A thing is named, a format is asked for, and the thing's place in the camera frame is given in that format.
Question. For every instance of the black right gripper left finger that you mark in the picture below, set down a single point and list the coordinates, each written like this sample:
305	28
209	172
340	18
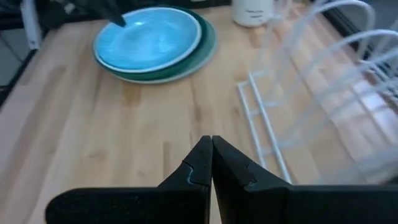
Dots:
140	205

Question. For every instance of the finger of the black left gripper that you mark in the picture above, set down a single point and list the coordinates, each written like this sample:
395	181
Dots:
105	11

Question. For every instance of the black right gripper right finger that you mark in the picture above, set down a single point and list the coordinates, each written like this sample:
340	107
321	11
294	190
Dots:
311	205

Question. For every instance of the blue plate with white rim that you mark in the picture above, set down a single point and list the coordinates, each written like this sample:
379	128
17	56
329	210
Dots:
149	40

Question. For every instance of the dark green plate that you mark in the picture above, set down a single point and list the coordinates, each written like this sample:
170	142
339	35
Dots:
161	74

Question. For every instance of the light green plate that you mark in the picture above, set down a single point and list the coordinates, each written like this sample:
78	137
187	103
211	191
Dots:
209	51

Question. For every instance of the white mug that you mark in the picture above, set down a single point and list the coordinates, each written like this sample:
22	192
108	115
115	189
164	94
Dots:
252	12

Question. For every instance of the white upright post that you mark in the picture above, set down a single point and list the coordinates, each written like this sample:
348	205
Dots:
31	25

